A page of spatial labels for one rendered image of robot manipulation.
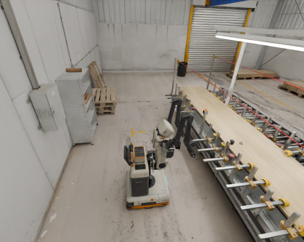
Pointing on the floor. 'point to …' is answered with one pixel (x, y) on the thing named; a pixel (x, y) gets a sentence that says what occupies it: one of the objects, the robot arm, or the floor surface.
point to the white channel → (259, 33)
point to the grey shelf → (77, 105)
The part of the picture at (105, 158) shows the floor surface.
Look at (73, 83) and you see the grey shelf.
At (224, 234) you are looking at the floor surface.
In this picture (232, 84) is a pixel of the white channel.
